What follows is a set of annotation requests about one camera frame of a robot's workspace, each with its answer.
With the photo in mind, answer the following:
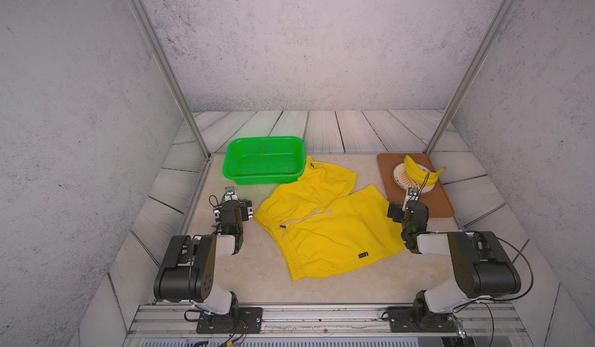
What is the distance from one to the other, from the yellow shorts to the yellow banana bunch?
0.18 metres

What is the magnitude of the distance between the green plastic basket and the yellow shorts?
81mm

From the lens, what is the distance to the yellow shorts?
0.87m

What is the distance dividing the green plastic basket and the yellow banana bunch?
0.49 metres

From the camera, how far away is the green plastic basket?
110 cm

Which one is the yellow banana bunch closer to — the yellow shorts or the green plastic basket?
the yellow shorts

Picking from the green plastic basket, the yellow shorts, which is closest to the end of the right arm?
the yellow shorts

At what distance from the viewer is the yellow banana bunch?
42.0 inches

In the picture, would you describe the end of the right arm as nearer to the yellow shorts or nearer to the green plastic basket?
the yellow shorts
